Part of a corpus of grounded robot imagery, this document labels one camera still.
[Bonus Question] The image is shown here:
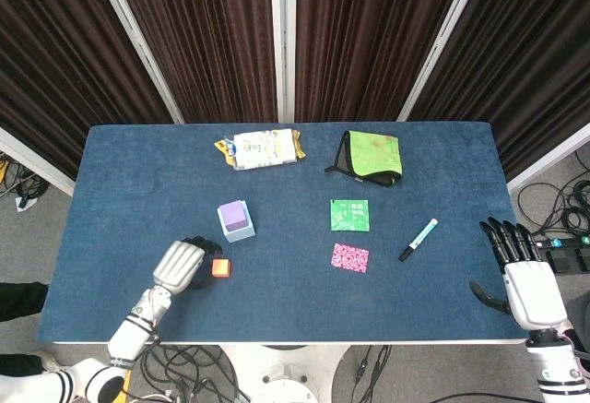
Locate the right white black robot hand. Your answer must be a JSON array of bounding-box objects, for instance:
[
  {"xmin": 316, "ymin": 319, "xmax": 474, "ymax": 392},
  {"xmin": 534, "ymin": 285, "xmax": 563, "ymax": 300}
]
[{"xmin": 468, "ymin": 217, "xmax": 569, "ymax": 331}]

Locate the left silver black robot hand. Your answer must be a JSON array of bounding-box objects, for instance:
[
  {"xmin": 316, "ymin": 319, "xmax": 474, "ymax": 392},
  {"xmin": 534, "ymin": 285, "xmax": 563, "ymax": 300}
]
[{"xmin": 151, "ymin": 235, "xmax": 224, "ymax": 296}]

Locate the small orange cube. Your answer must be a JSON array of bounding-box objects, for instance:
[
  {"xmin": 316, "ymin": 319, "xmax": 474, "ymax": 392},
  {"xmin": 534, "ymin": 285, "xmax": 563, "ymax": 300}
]
[{"xmin": 210, "ymin": 258, "xmax": 233, "ymax": 279}]

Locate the black power strip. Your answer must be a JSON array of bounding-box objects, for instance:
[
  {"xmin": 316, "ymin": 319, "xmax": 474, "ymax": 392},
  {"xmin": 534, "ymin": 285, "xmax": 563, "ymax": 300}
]
[{"xmin": 538, "ymin": 234, "xmax": 590, "ymax": 271}]

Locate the large light blue cube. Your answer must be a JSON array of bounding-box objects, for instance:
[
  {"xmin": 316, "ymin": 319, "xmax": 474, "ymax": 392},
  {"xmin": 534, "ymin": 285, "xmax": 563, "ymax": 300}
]
[{"xmin": 217, "ymin": 199, "xmax": 256, "ymax": 243}]

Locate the blue table cover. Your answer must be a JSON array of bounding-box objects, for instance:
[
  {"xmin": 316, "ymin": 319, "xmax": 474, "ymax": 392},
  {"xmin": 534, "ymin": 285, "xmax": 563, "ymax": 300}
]
[{"xmin": 36, "ymin": 121, "xmax": 529, "ymax": 344}]

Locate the white green marker pen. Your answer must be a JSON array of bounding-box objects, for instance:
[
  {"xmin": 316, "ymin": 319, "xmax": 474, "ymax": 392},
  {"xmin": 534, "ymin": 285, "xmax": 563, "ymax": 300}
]
[{"xmin": 398, "ymin": 218, "xmax": 439, "ymax": 263}]

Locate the white yellow snack package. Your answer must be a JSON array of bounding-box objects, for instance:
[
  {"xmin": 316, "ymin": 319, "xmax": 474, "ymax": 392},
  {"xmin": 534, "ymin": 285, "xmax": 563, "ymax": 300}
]
[{"xmin": 213, "ymin": 128, "xmax": 307, "ymax": 172}]

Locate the white black sneaker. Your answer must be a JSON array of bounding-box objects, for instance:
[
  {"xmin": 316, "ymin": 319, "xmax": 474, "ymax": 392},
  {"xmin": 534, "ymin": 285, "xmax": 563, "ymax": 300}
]
[{"xmin": 39, "ymin": 350, "xmax": 62, "ymax": 373}]

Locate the black trouser leg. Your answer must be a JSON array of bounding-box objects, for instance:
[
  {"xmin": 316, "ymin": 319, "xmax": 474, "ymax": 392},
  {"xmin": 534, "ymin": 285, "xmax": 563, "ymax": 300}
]
[{"xmin": 0, "ymin": 281, "xmax": 50, "ymax": 324}]

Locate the pink white patterned sachet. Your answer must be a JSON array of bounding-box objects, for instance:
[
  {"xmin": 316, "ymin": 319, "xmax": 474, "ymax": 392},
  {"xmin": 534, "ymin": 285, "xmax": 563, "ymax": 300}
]
[{"xmin": 329, "ymin": 243, "xmax": 371, "ymax": 274}]

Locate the green foil sachet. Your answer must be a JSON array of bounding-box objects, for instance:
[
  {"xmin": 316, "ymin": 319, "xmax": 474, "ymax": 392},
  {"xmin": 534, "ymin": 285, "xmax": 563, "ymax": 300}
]
[{"xmin": 329, "ymin": 198, "xmax": 371, "ymax": 233}]

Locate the green cloth black trim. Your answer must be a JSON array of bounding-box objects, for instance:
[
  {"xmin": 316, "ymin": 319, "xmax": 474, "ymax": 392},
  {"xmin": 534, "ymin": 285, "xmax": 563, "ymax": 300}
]
[{"xmin": 324, "ymin": 130, "xmax": 404, "ymax": 188}]

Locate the brown pleated partition panel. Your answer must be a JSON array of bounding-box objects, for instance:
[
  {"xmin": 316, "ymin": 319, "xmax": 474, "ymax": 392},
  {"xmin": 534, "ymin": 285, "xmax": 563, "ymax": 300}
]
[
  {"xmin": 89, "ymin": 0, "xmax": 285, "ymax": 124},
  {"xmin": 283, "ymin": 0, "xmax": 490, "ymax": 123},
  {"xmin": 398, "ymin": 0, "xmax": 590, "ymax": 192},
  {"xmin": 0, "ymin": 0, "xmax": 185, "ymax": 196}
]

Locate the black floor cable bundle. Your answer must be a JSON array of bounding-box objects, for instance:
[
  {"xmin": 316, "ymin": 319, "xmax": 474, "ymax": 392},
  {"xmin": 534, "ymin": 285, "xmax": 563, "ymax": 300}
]
[
  {"xmin": 0, "ymin": 153, "xmax": 50, "ymax": 213},
  {"xmin": 133, "ymin": 345, "xmax": 253, "ymax": 403},
  {"xmin": 515, "ymin": 151, "xmax": 590, "ymax": 243}
]

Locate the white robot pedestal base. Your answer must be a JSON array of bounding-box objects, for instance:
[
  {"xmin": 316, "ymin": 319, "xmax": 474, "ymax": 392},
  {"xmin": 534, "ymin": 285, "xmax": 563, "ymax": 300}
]
[{"xmin": 216, "ymin": 343, "xmax": 351, "ymax": 403}]

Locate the white table frame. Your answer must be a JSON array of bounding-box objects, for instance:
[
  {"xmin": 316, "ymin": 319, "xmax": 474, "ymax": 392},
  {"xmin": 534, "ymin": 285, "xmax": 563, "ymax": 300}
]
[{"xmin": 50, "ymin": 338, "xmax": 529, "ymax": 347}]

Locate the black cable inline switch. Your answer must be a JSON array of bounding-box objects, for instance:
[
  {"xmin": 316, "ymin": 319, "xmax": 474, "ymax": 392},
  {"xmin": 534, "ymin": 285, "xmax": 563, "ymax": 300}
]
[{"xmin": 352, "ymin": 345, "xmax": 393, "ymax": 403}]

